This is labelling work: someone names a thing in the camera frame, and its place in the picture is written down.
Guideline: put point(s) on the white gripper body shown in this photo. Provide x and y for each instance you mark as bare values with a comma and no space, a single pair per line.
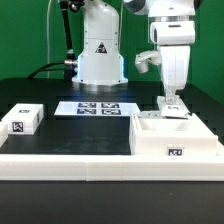
174,68

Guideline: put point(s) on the white cabinet door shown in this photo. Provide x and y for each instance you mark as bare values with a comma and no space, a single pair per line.
174,108
150,115

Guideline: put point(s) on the white cabinet body box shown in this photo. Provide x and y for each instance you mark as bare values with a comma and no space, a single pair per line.
171,137

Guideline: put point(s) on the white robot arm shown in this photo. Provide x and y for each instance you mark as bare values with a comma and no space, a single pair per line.
160,33

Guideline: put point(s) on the white cabinet top block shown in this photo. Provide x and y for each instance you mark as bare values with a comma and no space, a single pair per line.
24,119

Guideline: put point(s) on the white marker sheet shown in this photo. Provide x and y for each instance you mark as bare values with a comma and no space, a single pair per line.
111,109

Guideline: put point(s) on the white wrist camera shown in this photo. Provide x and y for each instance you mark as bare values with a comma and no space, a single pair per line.
144,59

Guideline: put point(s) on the white U-shaped frame fence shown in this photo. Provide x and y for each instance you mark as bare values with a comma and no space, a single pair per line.
94,150

